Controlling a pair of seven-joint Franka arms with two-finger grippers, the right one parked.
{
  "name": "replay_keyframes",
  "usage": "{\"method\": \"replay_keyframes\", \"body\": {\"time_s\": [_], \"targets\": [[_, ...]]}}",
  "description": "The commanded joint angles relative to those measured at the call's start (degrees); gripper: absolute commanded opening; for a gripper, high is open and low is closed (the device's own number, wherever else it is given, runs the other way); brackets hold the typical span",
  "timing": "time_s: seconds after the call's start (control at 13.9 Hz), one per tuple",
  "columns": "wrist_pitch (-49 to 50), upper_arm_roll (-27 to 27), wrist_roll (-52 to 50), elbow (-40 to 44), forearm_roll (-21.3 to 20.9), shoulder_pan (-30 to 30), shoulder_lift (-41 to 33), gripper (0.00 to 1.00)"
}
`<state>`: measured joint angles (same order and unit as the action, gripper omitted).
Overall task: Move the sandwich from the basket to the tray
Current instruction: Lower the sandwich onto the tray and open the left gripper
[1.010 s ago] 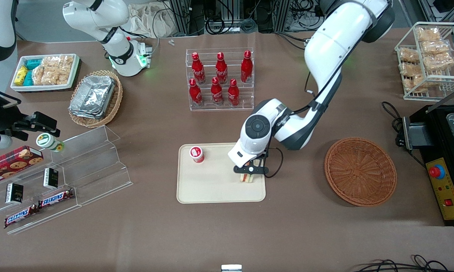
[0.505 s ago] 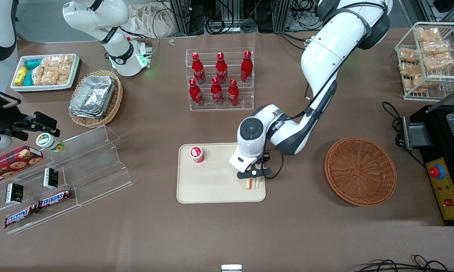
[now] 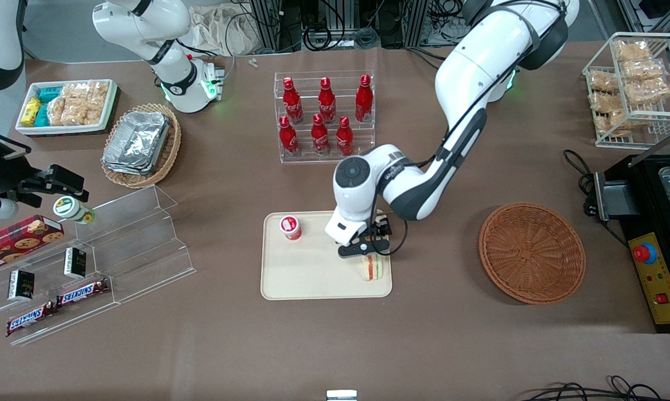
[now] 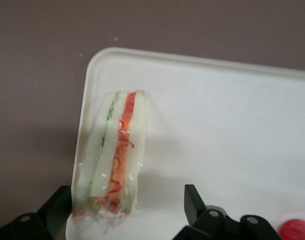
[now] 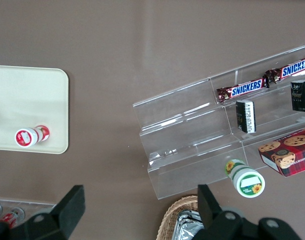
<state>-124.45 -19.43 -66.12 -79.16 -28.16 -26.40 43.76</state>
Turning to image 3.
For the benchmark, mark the clear acrylic bottle rack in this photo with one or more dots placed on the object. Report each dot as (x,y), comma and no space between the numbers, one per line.
(368,139)

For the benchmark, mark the triangular sandwich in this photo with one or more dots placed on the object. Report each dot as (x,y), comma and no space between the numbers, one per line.
(371,268)

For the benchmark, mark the black appliance housing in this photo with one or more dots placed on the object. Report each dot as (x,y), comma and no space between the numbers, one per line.
(646,223)

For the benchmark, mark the bagged rice cracker snack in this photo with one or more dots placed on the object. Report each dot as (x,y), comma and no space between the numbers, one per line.
(649,91)
(57,111)
(76,106)
(642,69)
(96,103)
(613,123)
(603,81)
(606,102)
(632,50)

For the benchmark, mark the grey arm base connector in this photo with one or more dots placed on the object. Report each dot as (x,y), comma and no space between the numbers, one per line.
(215,81)

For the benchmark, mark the silver metal bar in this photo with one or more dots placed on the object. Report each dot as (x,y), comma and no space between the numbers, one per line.
(660,146)

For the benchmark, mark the white rectangular snack bin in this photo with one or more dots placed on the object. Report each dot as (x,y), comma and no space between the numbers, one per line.
(62,130)

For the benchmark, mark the snickers chocolate bar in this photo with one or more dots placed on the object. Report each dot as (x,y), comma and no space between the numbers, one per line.
(31,318)
(83,292)

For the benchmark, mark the aluminium frame profile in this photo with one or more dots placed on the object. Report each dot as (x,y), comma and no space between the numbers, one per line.
(265,25)
(417,22)

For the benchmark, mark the clear acrylic stepped shelf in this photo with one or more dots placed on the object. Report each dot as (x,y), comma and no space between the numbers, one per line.
(145,245)

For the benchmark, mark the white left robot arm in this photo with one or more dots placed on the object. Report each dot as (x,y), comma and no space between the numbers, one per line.
(479,61)

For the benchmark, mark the beige cloth bag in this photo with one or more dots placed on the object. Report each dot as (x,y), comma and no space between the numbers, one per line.
(223,28)

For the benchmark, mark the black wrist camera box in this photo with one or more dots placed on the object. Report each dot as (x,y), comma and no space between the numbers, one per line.
(385,225)

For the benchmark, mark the round brown wicker basket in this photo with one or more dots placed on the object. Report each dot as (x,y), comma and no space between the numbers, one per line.
(532,253)

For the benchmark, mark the red rocker switch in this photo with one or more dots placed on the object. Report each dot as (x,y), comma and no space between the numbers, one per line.
(662,298)

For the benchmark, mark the yellow snack pack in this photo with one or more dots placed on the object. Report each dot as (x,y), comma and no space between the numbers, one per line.
(30,111)

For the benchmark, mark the red emergency stop button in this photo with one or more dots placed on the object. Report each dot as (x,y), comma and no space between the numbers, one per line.
(644,253)

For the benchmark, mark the oval tan wicker basket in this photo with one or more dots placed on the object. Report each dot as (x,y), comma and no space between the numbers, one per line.
(167,156)

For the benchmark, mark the red tartan cookie box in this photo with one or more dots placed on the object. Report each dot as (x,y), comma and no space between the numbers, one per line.
(17,239)

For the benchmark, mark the small black snack box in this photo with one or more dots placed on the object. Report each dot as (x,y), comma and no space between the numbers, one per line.
(75,263)
(21,285)

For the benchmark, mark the cream plastic tray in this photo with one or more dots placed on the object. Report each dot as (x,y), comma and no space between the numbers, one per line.
(312,273)

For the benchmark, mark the red cola bottle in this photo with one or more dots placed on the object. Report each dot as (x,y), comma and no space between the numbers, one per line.
(288,139)
(327,103)
(292,103)
(363,100)
(345,139)
(319,138)

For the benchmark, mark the stacked aluminium foil trays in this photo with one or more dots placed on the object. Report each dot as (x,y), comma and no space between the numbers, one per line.
(137,142)

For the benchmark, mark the green lidded white cup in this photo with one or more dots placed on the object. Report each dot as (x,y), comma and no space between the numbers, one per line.
(70,209)

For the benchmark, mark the teal snack pack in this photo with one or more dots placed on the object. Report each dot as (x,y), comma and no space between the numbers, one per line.
(49,94)
(42,116)

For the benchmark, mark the red lidded white cup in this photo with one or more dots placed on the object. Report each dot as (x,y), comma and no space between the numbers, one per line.
(291,227)

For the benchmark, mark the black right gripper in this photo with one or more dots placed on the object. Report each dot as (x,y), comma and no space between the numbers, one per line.
(13,177)

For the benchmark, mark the yellow control panel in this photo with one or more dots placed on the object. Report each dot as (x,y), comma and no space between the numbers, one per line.
(660,278)

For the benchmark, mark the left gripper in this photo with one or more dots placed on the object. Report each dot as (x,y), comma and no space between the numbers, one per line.
(383,224)

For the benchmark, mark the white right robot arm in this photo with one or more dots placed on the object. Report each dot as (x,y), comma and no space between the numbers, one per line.
(145,28)

